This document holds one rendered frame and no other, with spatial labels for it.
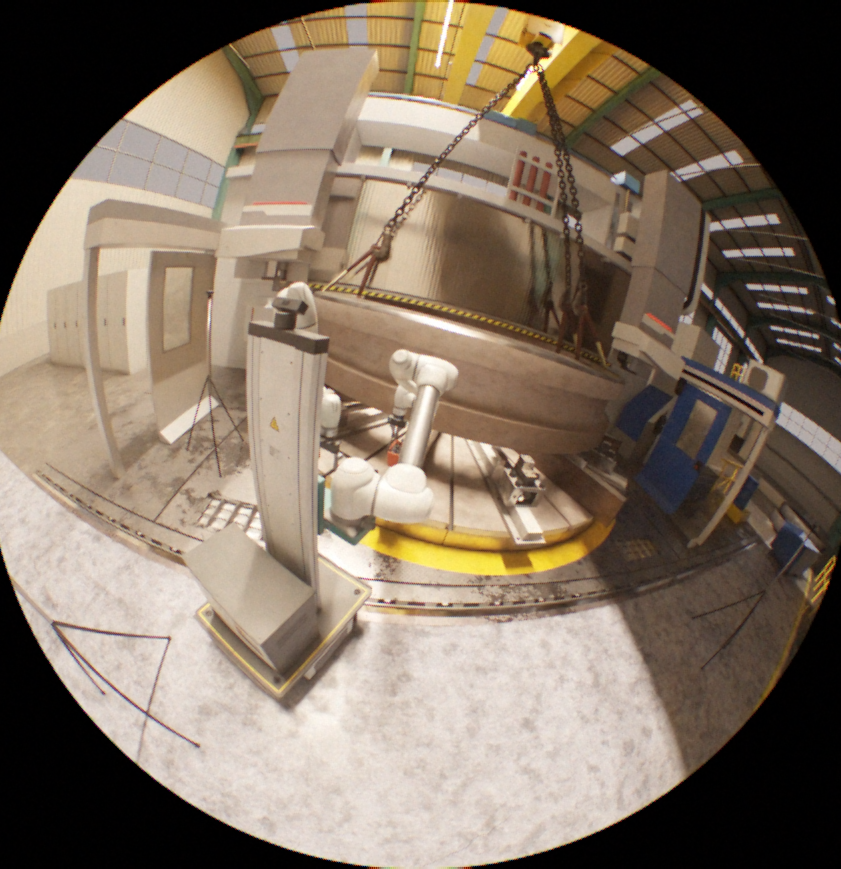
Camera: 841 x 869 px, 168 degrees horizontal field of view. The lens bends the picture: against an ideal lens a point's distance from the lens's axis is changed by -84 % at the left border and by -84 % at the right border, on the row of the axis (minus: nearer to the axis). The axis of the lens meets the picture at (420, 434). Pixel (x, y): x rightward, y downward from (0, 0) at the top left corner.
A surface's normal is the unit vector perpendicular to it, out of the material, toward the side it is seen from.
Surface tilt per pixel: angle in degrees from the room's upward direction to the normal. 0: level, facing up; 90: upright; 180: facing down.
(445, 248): 90
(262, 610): 0
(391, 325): 90
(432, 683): 0
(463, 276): 90
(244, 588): 0
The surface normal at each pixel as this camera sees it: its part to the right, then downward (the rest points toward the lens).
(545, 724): 0.22, -0.87
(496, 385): -0.05, 0.45
